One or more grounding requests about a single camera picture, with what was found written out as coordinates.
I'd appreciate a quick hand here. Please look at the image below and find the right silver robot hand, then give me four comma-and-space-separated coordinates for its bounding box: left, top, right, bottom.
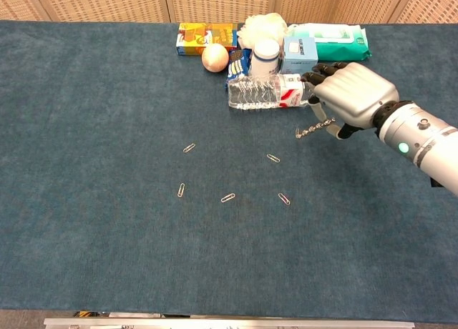
299, 61, 401, 140

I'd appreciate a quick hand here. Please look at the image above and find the green wet wipes pack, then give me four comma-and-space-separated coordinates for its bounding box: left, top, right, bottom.
286, 23, 372, 63

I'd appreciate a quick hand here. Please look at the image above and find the light blue cardboard box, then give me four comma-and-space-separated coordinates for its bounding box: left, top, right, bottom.
278, 36, 319, 76

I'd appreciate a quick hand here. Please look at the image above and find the clear plastic water bottle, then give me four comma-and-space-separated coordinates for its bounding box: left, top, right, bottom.
228, 74, 316, 111

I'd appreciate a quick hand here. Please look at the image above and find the white lidded jar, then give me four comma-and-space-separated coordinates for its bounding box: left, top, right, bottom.
249, 38, 281, 79

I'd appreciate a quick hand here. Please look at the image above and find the white mesh bath pouf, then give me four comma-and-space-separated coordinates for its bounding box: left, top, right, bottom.
236, 12, 289, 51

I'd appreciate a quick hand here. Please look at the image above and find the blue Oreo cookie packet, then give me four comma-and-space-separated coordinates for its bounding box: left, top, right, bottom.
224, 49, 253, 91

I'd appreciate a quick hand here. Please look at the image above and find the woven rattan folding screen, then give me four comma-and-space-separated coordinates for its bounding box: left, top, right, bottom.
0, 0, 458, 24

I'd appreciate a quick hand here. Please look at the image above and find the yellow cardboard box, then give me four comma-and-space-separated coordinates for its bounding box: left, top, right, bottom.
176, 22, 239, 57

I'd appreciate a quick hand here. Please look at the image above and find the teal felt table cloth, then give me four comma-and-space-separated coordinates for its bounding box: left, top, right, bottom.
0, 19, 458, 323

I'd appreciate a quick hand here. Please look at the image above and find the aluminium profile rail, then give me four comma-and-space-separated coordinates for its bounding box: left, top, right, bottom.
43, 318, 416, 329

